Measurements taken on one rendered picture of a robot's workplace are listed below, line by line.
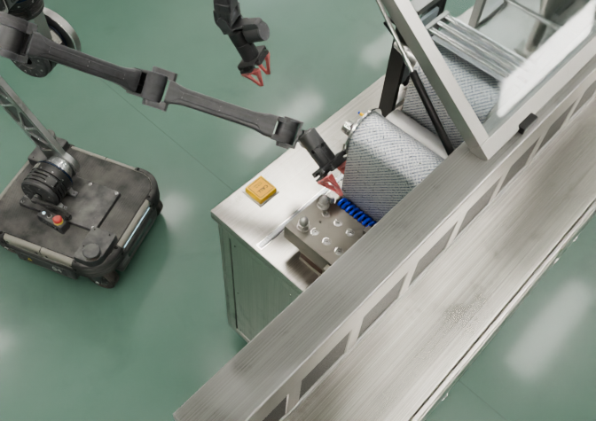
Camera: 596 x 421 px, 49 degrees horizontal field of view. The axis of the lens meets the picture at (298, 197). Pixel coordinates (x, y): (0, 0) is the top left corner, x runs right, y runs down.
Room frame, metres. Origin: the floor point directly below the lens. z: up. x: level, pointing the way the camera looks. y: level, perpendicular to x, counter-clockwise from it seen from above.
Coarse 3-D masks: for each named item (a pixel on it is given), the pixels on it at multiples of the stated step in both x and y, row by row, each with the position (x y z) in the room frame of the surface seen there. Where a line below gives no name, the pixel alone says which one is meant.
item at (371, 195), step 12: (348, 168) 1.10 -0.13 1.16; (360, 168) 1.07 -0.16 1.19; (348, 180) 1.10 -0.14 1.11; (360, 180) 1.07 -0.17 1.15; (372, 180) 1.05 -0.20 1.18; (348, 192) 1.09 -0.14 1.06; (360, 192) 1.06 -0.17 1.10; (372, 192) 1.04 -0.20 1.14; (384, 192) 1.02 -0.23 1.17; (396, 192) 1.00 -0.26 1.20; (360, 204) 1.06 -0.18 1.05; (372, 204) 1.03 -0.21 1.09; (384, 204) 1.01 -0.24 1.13; (372, 216) 1.03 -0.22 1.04
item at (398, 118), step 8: (392, 112) 1.25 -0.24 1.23; (400, 112) 1.26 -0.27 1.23; (392, 120) 1.22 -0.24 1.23; (400, 120) 1.22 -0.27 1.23; (408, 120) 1.23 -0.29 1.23; (400, 128) 1.20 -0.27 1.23; (408, 128) 1.20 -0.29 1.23; (416, 128) 1.20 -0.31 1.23; (424, 128) 1.21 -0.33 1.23; (416, 136) 1.17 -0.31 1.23; (424, 136) 1.17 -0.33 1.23; (432, 136) 1.17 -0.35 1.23; (424, 144) 1.14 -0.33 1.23; (432, 144) 1.14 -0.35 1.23; (440, 144) 1.15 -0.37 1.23; (440, 152) 1.12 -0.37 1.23
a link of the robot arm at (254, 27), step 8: (240, 16) 1.59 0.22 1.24; (224, 24) 1.53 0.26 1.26; (240, 24) 1.55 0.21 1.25; (248, 24) 1.53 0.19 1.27; (256, 24) 1.53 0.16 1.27; (264, 24) 1.55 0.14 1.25; (224, 32) 1.53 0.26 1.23; (232, 32) 1.53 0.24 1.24; (248, 32) 1.53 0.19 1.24; (256, 32) 1.52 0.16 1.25; (264, 32) 1.53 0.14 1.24; (248, 40) 1.52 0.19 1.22; (256, 40) 1.51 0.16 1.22; (264, 40) 1.51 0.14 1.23
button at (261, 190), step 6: (258, 180) 1.21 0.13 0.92; (264, 180) 1.21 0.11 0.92; (252, 186) 1.18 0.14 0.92; (258, 186) 1.18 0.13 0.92; (264, 186) 1.19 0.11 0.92; (270, 186) 1.19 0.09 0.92; (252, 192) 1.16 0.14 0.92; (258, 192) 1.16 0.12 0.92; (264, 192) 1.16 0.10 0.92; (270, 192) 1.16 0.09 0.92; (258, 198) 1.14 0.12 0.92; (264, 198) 1.14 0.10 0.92
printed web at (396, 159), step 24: (408, 96) 1.28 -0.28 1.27; (432, 96) 1.24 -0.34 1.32; (384, 120) 1.15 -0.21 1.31; (360, 144) 1.09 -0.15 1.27; (384, 144) 1.07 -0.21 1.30; (408, 144) 1.07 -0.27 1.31; (456, 144) 1.17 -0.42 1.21; (384, 168) 1.03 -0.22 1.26; (408, 168) 1.01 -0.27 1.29; (432, 168) 1.00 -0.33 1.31; (408, 192) 0.98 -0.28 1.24
